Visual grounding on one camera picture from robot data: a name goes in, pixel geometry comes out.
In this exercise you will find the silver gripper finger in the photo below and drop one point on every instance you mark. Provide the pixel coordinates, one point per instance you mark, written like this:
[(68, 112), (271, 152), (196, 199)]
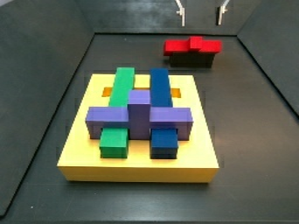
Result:
[(180, 12), (222, 11)]

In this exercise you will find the red bridge-shaped block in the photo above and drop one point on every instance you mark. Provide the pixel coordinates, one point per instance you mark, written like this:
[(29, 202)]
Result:
[(192, 44)]

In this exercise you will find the yellow base board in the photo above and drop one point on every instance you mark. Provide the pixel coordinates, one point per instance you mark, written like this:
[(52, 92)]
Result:
[(195, 166)]

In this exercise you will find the black slotted holder block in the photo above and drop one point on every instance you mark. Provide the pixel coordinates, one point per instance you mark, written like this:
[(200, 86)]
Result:
[(191, 59)]

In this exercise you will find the purple bridge-shaped block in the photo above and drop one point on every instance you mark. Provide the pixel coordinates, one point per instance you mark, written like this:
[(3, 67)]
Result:
[(139, 117)]

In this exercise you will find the blue long block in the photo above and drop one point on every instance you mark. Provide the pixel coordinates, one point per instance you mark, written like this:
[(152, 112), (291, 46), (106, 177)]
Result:
[(163, 138)]

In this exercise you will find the green long block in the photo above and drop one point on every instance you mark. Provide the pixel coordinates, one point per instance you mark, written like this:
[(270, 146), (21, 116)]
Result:
[(114, 138)]

